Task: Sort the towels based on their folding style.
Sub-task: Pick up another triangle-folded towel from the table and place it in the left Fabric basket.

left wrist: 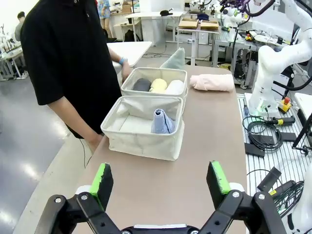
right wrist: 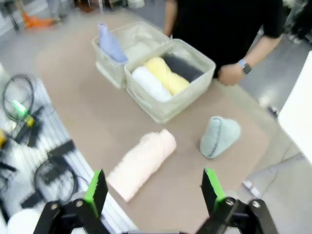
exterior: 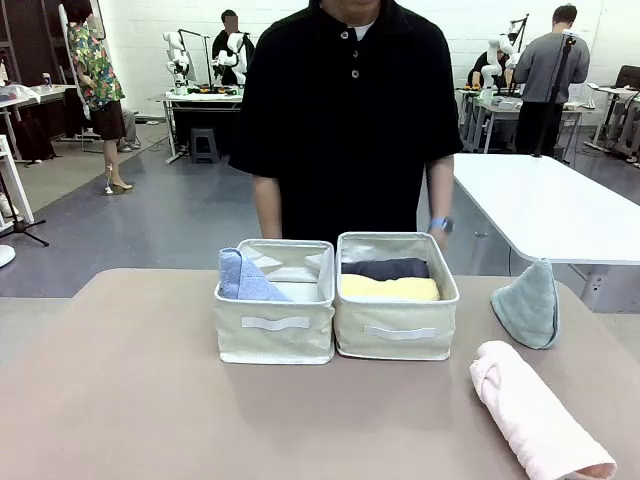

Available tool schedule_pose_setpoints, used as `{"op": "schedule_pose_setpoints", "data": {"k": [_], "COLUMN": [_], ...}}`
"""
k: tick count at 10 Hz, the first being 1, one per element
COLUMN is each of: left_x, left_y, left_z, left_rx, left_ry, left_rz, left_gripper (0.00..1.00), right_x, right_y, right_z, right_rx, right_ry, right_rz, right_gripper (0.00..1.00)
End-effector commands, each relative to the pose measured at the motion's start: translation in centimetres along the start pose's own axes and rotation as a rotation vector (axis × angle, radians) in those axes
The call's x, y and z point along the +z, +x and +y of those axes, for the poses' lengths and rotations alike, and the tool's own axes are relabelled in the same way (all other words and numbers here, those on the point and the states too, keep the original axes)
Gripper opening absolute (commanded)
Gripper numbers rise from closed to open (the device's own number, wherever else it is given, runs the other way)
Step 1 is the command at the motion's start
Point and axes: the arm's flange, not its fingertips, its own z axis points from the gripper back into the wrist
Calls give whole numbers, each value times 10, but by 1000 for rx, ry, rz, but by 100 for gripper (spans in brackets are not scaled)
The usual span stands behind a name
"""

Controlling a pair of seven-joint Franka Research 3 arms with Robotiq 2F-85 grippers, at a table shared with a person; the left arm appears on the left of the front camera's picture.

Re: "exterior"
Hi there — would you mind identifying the cream fabric storage bin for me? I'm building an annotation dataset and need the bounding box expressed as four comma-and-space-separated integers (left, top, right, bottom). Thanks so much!
213, 238, 337, 366
333, 230, 461, 362

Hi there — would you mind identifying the person's left hand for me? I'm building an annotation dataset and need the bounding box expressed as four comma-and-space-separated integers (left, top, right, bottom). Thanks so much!
429, 227, 453, 253

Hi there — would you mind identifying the white shelf frame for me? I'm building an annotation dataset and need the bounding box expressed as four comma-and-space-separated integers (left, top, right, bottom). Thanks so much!
0, 134, 36, 227

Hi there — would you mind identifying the person's right forearm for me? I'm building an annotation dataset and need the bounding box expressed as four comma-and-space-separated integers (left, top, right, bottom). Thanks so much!
251, 173, 284, 241

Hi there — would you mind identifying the white cluttered side table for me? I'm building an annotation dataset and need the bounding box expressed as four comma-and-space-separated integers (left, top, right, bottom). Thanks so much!
0, 83, 79, 137

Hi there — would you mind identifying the grey plastic stool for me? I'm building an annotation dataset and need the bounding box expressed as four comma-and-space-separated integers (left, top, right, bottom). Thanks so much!
189, 128, 221, 165

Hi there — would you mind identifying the white-framed background table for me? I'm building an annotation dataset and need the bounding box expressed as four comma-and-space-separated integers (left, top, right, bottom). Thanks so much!
161, 88, 246, 166

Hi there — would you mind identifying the black floor tripod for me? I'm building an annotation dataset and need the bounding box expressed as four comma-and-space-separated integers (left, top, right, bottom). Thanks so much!
0, 172, 51, 249

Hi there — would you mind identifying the white background desk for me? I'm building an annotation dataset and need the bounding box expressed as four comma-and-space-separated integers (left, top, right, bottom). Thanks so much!
583, 64, 640, 164

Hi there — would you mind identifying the grey-green cone towel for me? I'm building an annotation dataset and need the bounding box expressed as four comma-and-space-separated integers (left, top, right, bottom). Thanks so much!
489, 256, 562, 351

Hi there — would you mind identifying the person's left forearm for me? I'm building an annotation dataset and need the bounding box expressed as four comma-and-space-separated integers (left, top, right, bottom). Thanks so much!
424, 153, 456, 222

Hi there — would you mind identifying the background person in black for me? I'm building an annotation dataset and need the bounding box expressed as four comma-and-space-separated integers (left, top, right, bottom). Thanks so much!
211, 9, 250, 87

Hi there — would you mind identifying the large white table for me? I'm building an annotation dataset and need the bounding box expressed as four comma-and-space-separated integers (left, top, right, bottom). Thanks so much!
451, 152, 640, 312

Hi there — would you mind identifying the yellow towel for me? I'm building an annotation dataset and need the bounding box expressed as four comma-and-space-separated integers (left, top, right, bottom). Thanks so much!
340, 274, 442, 303

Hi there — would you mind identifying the pink rolled towel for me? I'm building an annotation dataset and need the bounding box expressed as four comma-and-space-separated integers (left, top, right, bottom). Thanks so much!
468, 340, 618, 480

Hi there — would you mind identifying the black tripod stand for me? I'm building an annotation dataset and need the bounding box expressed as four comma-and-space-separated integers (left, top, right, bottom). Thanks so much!
531, 31, 577, 159

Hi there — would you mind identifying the grey background work table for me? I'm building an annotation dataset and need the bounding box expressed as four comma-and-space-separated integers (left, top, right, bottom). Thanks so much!
460, 88, 584, 155

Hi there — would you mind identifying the person in black polo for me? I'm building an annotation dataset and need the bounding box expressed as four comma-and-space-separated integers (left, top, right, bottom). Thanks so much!
227, 0, 465, 242

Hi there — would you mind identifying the background person grey sweater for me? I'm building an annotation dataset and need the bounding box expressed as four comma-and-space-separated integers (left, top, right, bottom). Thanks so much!
513, 4, 592, 158

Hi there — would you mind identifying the light blue cone towel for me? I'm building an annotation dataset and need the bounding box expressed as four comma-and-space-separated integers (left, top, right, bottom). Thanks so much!
217, 246, 295, 303

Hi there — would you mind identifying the seated person in grey trousers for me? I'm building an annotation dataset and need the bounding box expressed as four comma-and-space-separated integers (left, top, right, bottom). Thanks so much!
118, 106, 144, 153

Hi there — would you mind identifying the dark grey towel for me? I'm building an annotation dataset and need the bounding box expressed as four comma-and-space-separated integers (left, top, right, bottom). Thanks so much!
340, 256, 432, 282

